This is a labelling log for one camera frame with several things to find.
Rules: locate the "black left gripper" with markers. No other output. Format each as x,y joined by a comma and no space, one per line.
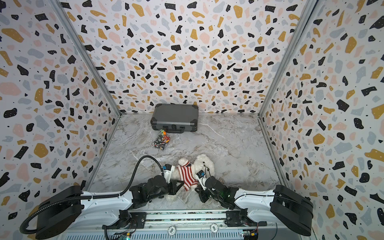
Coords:
173,187

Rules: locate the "dark grey hard case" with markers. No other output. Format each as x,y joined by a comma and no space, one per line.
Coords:
175,119

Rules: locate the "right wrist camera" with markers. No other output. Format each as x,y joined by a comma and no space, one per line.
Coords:
201,178

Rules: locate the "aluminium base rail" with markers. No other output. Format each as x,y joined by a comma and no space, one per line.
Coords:
185,225

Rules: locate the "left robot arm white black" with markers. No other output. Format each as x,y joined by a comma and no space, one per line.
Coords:
74,209

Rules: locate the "white teddy bear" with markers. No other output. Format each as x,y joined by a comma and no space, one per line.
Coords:
202,162

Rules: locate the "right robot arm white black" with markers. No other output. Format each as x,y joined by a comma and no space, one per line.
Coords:
257,208

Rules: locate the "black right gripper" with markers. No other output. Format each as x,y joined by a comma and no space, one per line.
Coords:
202,192

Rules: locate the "red white striped knitted sweater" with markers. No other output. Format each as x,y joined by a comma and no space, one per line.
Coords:
187,176

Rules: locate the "bag of colourful small parts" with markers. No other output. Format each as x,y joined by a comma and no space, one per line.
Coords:
162,140

